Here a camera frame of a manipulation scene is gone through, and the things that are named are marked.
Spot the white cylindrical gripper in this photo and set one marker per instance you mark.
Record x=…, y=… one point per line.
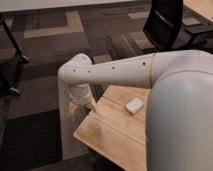
x=81, y=95

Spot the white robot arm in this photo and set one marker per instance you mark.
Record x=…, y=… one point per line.
x=179, y=115

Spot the white rectangular sponge block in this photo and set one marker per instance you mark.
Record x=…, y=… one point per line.
x=133, y=106

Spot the black metal stand leg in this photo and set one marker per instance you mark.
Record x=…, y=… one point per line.
x=11, y=61

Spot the black office chair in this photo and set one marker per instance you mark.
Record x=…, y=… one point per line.
x=165, y=30

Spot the light wooden desk corner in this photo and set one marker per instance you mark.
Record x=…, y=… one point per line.
x=203, y=8

